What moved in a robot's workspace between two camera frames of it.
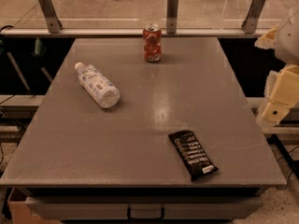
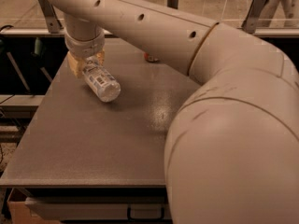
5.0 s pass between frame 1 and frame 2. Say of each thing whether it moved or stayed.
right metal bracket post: stayed
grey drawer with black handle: stayed
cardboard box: stayed
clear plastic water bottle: moved
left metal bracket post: stayed
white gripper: moved
